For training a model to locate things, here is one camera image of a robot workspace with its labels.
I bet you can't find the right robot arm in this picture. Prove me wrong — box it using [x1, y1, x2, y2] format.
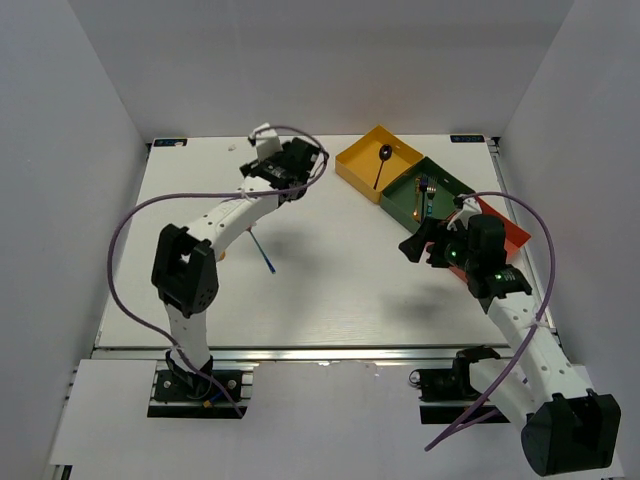
[399, 214, 621, 476]

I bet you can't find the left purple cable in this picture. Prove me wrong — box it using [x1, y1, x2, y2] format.
[108, 124, 331, 419]

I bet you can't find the left corner label sticker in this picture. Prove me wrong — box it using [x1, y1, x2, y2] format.
[152, 138, 188, 148]

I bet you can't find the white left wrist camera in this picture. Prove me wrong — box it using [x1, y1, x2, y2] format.
[248, 123, 282, 161]

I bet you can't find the corner label sticker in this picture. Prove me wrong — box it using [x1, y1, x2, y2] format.
[152, 138, 188, 148]
[449, 134, 485, 143]

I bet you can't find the purple cable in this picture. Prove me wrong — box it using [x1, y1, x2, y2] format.
[108, 124, 331, 419]
[423, 192, 558, 452]

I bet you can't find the black spoon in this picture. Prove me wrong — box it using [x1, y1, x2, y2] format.
[373, 144, 393, 190]

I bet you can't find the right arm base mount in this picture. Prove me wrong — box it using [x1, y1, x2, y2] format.
[408, 346, 501, 425]

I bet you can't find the aluminium table edge rail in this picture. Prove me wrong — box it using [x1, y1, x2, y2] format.
[92, 344, 521, 365]

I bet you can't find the silver fork green handle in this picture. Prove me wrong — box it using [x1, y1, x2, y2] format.
[425, 176, 438, 217]

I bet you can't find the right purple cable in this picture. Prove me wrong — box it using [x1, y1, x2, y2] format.
[423, 192, 558, 452]

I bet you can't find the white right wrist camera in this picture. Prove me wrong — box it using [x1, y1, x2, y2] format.
[447, 196, 482, 232]

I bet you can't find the red square tray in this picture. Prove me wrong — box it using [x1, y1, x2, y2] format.
[447, 199, 531, 283]

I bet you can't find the ornate gold fork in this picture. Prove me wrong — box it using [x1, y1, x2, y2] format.
[412, 177, 421, 222]

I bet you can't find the yellow square tray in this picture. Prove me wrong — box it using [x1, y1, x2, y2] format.
[335, 125, 424, 204]

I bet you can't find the green square tray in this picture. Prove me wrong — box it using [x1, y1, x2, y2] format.
[380, 157, 473, 234]

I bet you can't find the right corner label sticker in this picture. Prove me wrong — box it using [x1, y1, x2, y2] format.
[449, 134, 485, 143]

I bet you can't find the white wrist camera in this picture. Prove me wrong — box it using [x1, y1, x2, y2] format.
[447, 196, 482, 232]
[248, 123, 282, 161]

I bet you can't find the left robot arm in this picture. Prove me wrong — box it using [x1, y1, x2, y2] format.
[151, 137, 320, 399]

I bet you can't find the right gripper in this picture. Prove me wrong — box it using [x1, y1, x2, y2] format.
[398, 217, 477, 273]

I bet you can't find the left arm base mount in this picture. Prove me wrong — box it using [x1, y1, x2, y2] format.
[147, 368, 253, 420]

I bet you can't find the purple iridescent fork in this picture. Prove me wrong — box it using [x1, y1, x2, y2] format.
[418, 174, 429, 198]

